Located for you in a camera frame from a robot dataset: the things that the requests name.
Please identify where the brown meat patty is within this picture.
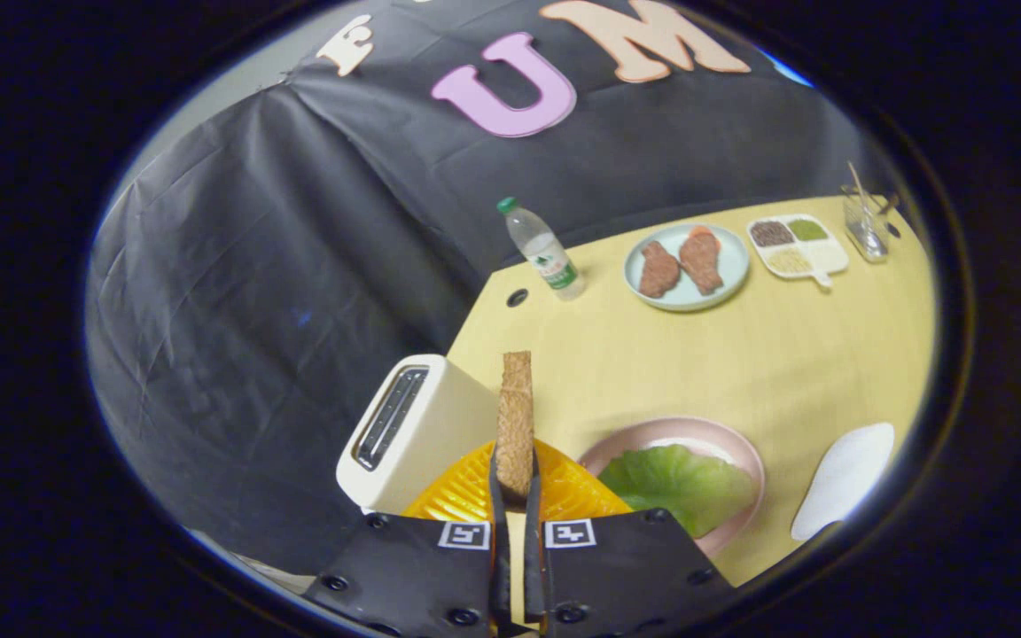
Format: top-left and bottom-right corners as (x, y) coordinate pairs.
(638, 241), (682, 299)

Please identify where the brown patty with orange edge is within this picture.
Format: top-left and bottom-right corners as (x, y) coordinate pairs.
(679, 226), (724, 296)

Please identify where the clear utensil holder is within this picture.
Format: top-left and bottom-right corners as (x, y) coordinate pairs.
(841, 184), (891, 264)

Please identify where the pink plate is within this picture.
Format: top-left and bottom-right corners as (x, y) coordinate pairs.
(578, 416), (767, 559)

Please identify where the pale green plate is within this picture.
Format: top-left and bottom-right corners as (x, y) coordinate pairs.
(623, 222), (751, 312)

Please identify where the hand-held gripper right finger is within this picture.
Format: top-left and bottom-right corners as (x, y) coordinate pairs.
(524, 439), (737, 636)

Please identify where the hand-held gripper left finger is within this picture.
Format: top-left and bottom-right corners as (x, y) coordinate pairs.
(305, 439), (516, 638)

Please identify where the toasted brown bread slice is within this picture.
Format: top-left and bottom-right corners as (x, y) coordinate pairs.
(495, 351), (535, 502)

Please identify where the white square plate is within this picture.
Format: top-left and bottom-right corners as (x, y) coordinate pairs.
(790, 422), (896, 542)

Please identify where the clear water bottle green cap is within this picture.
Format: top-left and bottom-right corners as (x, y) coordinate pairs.
(496, 197), (588, 302)

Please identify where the white divided seed dish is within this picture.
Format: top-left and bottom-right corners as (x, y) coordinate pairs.
(746, 214), (851, 290)

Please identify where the green lettuce leaf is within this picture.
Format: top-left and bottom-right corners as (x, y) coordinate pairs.
(597, 444), (758, 539)

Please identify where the white toaster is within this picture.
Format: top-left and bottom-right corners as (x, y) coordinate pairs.
(336, 354), (503, 515)

